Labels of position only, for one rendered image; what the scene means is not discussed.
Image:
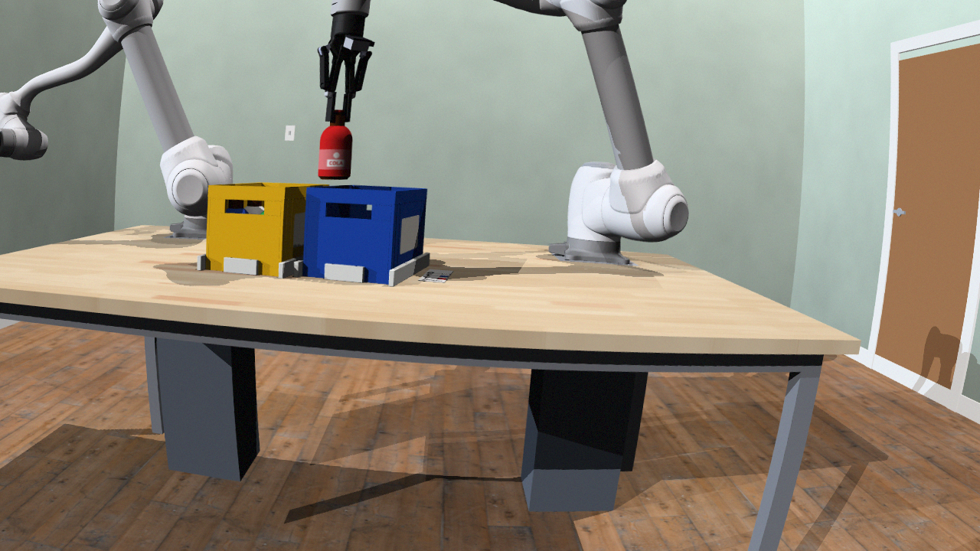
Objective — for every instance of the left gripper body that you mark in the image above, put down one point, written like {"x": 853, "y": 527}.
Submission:
{"x": 345, "y": 24}

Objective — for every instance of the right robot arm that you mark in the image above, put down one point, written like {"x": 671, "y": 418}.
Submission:
{"x": 130, "y": 22}

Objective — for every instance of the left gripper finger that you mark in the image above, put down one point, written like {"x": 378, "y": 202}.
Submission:
{"x": 329, "y": 83}
{"x": 351, "y": 86}

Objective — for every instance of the white paper slip with black markings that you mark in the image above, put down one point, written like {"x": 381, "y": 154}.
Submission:
{"x": 435, "y": 275}

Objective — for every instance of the blue bottle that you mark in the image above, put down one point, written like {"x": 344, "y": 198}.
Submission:
{"x": 236, "y": 206}

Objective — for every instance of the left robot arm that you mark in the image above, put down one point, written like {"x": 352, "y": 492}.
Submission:
{"x": 638, "y": 200}

